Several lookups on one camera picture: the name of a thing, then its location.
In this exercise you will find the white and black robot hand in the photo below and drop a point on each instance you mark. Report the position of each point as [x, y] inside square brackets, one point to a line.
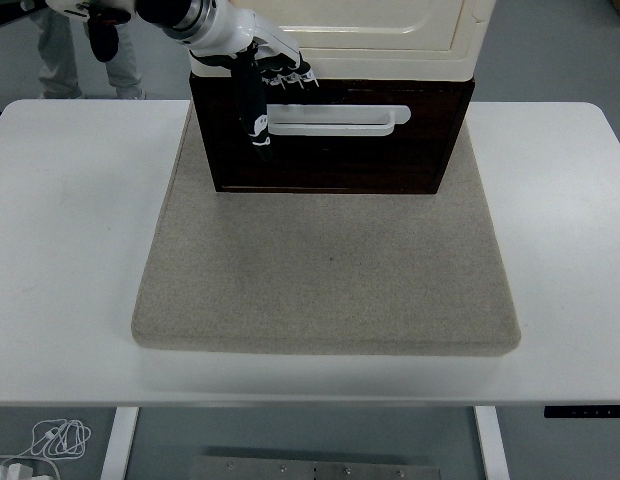
[230, 30]

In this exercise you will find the dark wooden drawer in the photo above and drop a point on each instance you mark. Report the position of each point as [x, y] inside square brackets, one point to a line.
[340, 160]

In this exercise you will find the dark wooden drawer case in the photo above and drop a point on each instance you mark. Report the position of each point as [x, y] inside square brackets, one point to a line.
[390, 82]

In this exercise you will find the person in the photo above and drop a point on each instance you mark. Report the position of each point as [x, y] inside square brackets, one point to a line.
[60, 60]

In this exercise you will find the beige fabric mat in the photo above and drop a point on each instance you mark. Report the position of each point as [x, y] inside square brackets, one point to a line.
[320, 275]

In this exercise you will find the white table leg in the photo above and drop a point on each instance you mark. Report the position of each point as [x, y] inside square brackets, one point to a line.
[117, 445]
[492, 445]

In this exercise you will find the grey metal plate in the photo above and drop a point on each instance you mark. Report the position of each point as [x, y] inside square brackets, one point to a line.
[315, 470]

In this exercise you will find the white charger adapter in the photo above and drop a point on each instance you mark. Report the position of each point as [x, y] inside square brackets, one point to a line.
[17, 471]

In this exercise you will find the black table control panel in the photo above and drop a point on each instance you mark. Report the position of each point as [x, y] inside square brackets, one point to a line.
[585, 412]

